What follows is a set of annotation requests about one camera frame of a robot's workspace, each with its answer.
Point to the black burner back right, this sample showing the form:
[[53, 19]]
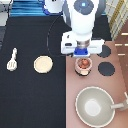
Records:
[[106, 51]]

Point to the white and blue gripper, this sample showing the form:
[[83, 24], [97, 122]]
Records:
[[71, 46]]

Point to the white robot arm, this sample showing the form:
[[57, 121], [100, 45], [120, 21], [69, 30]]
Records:
[[80, 16]]

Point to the pink stove top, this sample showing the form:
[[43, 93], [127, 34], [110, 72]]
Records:
[[114, 84]]

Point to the beige round plate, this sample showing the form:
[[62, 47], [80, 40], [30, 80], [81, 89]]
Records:
[[43, 64]]

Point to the pink cooking pot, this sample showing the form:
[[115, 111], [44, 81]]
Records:
[[83, 66]]

